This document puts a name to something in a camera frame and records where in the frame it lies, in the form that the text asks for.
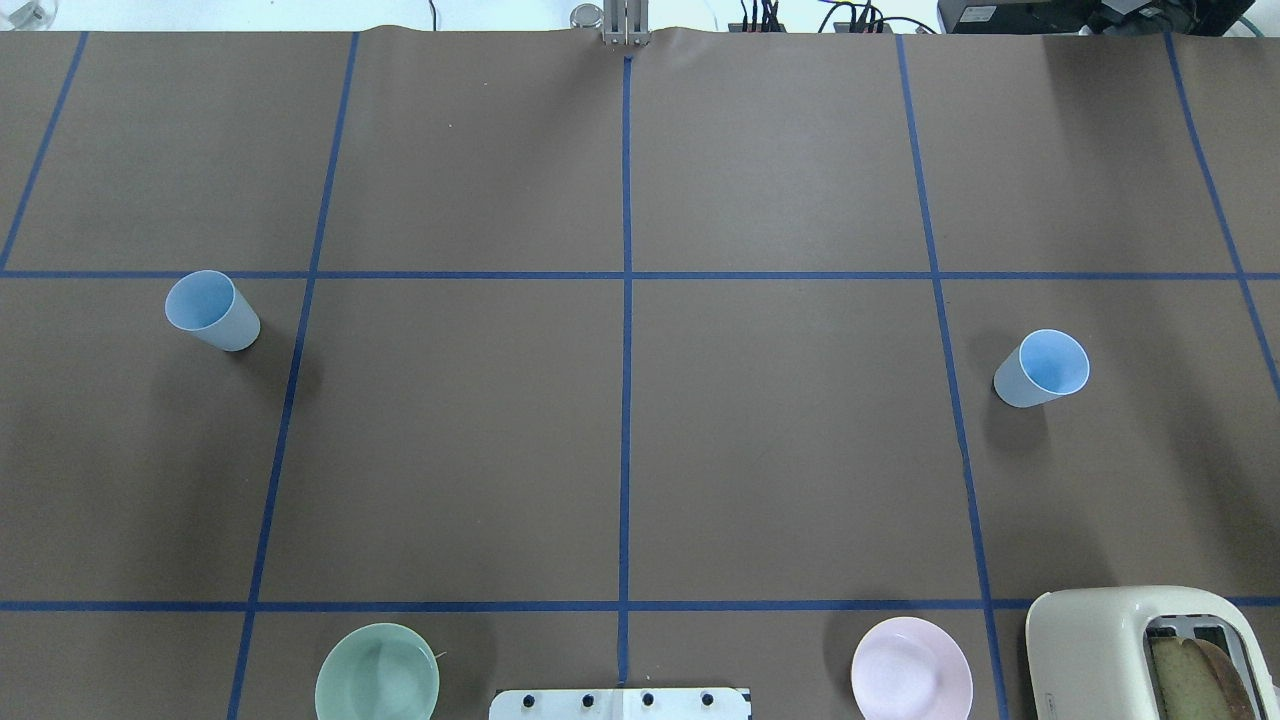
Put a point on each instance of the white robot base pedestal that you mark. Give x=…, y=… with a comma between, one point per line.
x=623, y=703

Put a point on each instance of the bread slice in toaster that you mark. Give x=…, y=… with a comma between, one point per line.
x=1197, y=680

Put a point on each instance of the light blue cup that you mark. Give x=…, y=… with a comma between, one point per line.
x=1047, y=364
x=208, y=305

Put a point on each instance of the aluminium camera post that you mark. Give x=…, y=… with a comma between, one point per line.
x=625, y=22

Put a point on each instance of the orange black usb hub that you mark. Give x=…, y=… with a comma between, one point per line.
x=759, y=17

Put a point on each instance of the pink bowl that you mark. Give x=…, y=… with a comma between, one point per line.
x=910, y=668

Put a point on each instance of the cream toaster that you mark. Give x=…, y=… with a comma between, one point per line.
x=1088, y=649

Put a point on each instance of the green bowl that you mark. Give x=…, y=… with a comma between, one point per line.
x=378, y=671

